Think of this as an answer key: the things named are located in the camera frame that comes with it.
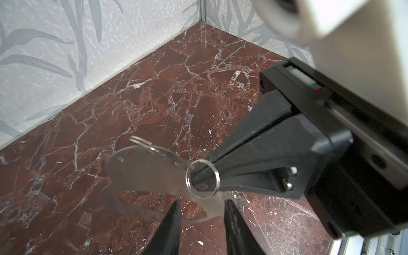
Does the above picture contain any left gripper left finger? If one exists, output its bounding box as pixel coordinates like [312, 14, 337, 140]
[142, 200, 182, 255]

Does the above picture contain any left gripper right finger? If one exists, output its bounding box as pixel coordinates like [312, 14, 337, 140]
[224, 199, 265, 255]

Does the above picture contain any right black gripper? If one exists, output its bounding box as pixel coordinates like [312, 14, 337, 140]
[207, 58, 408, 239]

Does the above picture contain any silver split keyring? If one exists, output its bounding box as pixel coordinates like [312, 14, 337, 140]
[185, 159, 221, 200]

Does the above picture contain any metal key holder plate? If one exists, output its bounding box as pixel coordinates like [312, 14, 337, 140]
[99, 146, 248, 225]

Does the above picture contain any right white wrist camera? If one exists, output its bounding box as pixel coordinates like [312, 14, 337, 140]
[253, 1, 408, 124]

